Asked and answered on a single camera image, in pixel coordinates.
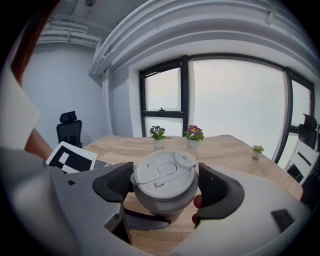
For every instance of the purple flower potted plant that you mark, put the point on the purple flower potted plant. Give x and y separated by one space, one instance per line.
158 132

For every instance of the person's pink shirt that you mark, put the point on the person's pink shirt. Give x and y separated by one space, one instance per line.
15 107

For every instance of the small green potted plant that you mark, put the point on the small green potted plant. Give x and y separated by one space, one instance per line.
257 150

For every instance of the person's right hand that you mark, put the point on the person's right hand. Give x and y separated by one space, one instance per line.
198 201

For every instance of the white ceiling pipes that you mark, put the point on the white ceiling pipes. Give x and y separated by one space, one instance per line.
72 32

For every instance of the pink flower potted plant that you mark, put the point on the pink flower potted plant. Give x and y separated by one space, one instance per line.
193 132

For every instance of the round ceiling detector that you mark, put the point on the round ceiling detector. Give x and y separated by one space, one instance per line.
88 2

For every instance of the black mesh office chair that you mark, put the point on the black mesh office chair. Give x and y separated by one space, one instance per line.
308 130
70 130

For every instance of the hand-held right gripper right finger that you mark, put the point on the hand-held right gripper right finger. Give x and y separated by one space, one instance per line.
250 212

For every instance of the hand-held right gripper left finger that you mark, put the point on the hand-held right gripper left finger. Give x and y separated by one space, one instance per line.
82 205

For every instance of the person's left forearm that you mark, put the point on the person's left forearm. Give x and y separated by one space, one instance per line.
37 147

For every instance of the white plastic cup lid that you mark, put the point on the white plastic cup lid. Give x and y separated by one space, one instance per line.
163 172

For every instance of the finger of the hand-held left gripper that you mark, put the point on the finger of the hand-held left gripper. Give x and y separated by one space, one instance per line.
147 221

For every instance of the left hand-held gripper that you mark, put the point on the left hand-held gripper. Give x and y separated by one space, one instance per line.
72 160

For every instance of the white wooden chair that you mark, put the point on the white wooden chair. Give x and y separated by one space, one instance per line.
303 155

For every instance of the black framed casement window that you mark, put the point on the black framed casement window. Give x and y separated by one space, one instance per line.
162 92

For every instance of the lidded jar with dark contents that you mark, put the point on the lidded jar with dark contents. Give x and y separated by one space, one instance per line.
167 216

